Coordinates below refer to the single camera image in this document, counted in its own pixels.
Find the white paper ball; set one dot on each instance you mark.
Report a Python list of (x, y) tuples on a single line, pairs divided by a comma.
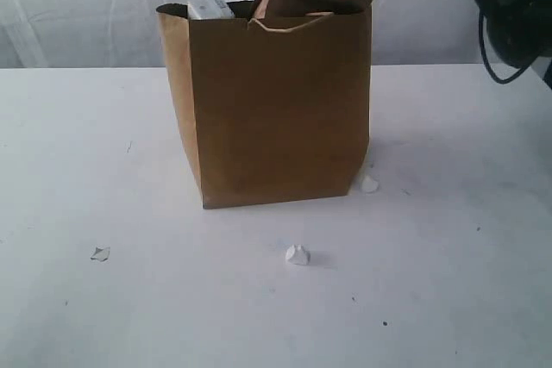
[(369, 185), (297, 255)]

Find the small white blue packet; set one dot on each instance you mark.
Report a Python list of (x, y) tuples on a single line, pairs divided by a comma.
[(209, 10)]

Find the brown paper shopping bag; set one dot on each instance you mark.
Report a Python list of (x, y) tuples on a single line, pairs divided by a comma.
[(269, 110)]

